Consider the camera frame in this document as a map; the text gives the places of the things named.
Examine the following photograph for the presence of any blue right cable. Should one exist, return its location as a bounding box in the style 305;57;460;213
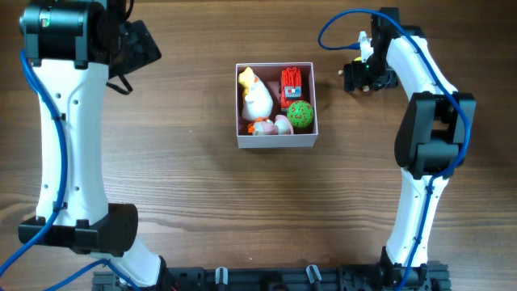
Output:
317;8;473;291

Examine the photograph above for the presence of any green number ball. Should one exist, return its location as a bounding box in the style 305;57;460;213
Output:
286;100;314;129

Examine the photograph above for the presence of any blue left cable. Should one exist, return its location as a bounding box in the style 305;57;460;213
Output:
0;48;141;291

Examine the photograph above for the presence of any red toy fire truck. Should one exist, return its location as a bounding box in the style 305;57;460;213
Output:
280;67;303;112

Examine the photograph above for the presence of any white box pink interior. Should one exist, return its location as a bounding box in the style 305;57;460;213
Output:
234;62;318;149

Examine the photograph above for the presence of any white plush duck yellow hair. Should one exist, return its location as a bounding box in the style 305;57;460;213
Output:
237;67;275;136

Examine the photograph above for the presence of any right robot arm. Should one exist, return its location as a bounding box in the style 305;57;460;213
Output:
343;7;476;290

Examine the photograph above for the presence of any blue cable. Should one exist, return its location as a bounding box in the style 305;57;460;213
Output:
317;8;473;291
0;48;141;291

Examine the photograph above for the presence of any yellow wooden rattle drum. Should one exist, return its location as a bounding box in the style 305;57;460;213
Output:
338;57;369;92

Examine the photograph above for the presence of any small duck with pink hat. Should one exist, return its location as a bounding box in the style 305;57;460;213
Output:
247;115;294;136

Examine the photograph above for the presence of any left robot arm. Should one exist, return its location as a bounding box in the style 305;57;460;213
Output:
18;0;174;290

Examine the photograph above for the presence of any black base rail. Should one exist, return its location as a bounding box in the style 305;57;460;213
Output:
91;262;452;291

